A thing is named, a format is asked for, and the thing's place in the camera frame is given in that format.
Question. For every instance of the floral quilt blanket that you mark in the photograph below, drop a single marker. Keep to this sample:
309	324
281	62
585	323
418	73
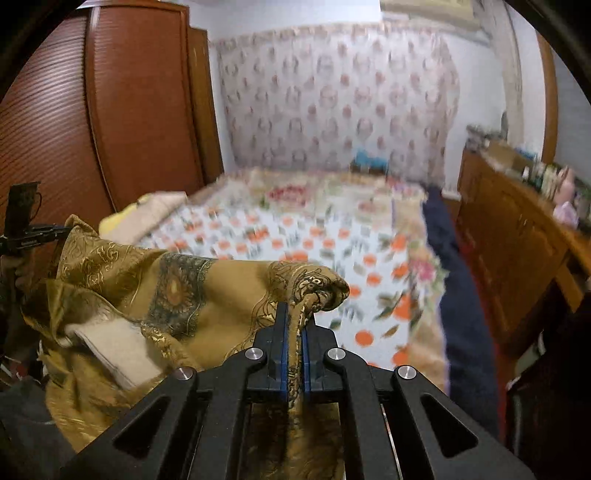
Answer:
370	230

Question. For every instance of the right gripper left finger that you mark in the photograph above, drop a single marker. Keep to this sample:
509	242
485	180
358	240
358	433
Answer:
192	424

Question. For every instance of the cardboard box on cabinet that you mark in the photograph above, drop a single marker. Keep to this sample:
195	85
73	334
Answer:
502	157

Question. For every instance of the patterned lace wall curtain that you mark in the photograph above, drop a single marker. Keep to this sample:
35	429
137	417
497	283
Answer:
315	98

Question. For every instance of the gold brocade garment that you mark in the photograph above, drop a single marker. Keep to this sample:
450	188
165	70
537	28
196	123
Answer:
190	311

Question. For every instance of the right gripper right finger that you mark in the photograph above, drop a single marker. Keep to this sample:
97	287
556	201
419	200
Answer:
396	424

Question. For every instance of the navy blue bed cover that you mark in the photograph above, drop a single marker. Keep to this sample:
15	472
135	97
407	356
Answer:
472	383

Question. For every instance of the yellow plush toy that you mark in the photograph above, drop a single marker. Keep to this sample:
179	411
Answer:
109	223

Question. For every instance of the grey window blind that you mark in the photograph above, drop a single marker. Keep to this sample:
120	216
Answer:
574	122

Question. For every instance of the wooden louvered wardrobe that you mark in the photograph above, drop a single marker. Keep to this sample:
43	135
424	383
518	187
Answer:
115	103

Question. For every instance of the pink folded pillow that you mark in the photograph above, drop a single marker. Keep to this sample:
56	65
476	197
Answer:
149	215

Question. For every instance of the pink bottle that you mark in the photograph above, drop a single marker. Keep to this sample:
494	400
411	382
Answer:
566	187

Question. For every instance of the wooden sideboard cabinet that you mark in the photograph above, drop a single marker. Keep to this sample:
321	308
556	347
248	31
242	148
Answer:
534	268

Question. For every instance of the blue topped box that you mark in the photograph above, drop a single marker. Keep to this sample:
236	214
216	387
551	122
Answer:
365	163

